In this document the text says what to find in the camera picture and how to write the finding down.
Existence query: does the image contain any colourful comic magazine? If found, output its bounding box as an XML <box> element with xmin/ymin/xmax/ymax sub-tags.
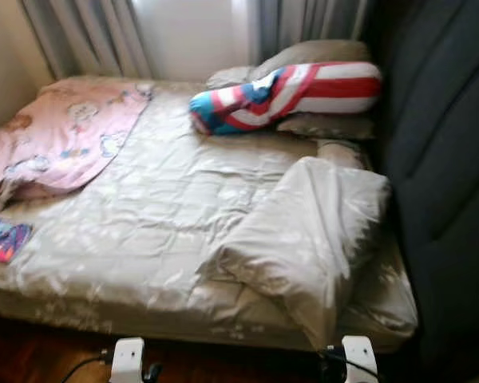
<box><xmin>0</xmin><ymin>218</ymin><xmax>34</xmax><ymax>264</ymax></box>

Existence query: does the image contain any bed with beige floral sheet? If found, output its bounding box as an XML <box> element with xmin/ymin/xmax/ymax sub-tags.
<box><xmin>0</xmin><ymin>76</ymin><xmax>420</xmax><ymax>354</ymax></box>

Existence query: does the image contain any beige quilted bedspread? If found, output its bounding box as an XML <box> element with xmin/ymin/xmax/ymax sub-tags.
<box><xmin>0</xmin><ymin>80</ymin><xmax>394</xmax><ymax>349</ymax></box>

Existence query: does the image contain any beige floral pillow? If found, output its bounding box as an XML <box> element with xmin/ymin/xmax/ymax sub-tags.
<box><xmin>206</xmin><ymin>38</ymin><xmax>374</xmax><ymax>90</ymax></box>
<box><xmin>273</xmin><ymin>110</ymin><xmax>378</xmax><ymax>142</ymax></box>

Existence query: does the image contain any pink cartoon print blanket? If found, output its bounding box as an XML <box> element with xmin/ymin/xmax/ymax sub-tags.
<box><xmin>0</xmin><ymin>76</ymin><xmax>154</xmax><ymax>216</ymax></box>

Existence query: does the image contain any red white blue star pillow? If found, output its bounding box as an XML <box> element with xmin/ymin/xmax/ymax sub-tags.
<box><xmin>189</xmin><ymin>61</ymin><xmax>384</xmax><ymax>136</ymax></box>

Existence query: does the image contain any grey pleated curtain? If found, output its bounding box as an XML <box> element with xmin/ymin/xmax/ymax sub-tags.
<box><xmin>20</xmin><ymin>0</ymin><xmax>154</xmax><ymax>81</ymax></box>
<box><xmin>247</xmin><ymin>0</ymin><xmax>378</xmax><ymax>71</ymax></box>

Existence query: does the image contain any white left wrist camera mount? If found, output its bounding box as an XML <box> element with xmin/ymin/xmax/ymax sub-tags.
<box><xmin>109</xmin><ymin>337</ymin><xmax>148</xmax><ymax>383</ymax></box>

